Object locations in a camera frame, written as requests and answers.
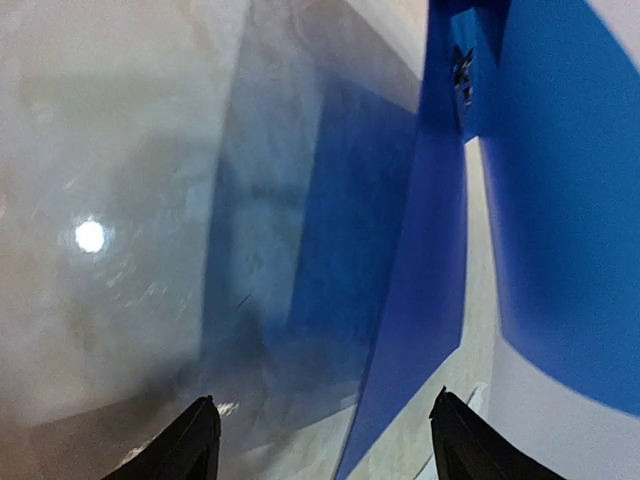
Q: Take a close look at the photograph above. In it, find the folder metal clip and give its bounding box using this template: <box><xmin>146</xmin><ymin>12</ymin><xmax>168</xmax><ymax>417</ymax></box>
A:
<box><xmin>452</xmin><ymin>45</ymin><xmax>473</xmax><ymax>132</ymax></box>

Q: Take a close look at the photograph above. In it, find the blue file folder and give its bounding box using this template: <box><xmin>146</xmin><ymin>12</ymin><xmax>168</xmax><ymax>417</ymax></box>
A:
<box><xmin>199</xmin><ymin>0</ymin><xmax>640</xmax><ymax>480</ymax></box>

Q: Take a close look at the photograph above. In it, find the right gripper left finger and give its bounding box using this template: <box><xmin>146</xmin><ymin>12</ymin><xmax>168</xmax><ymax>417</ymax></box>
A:
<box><xmin>104</xmin><ymin>396</ymin><xmax>221</xmax><ymax>480</ymax></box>

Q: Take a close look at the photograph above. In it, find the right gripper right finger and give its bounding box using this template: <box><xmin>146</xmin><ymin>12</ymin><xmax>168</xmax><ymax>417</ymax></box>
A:
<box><xmin>429</xmin><ymin>389</ymin><xmax>563</xmax><ymax>480</ymax></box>

